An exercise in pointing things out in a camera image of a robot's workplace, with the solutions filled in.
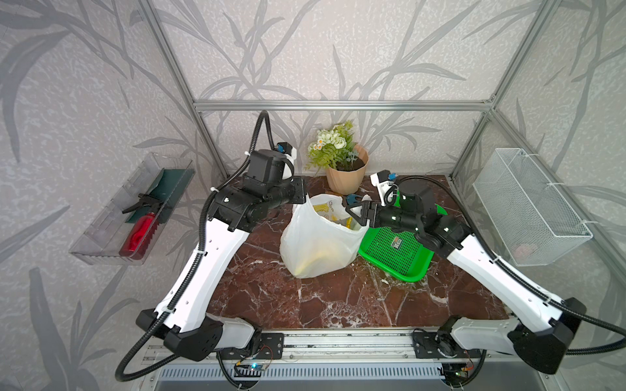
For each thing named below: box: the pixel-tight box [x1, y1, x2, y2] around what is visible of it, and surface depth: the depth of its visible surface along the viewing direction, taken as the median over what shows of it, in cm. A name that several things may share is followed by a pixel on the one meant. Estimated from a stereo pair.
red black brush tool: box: [119, 198, 159, 260], surface depth 60 cm
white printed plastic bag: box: [279, 193, 369, 279], surface depth 77 cm
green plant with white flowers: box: [304, 119, 360, 177], surface depth 93 cm
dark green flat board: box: [125, 167, 195, 225], surface depth 69 cm
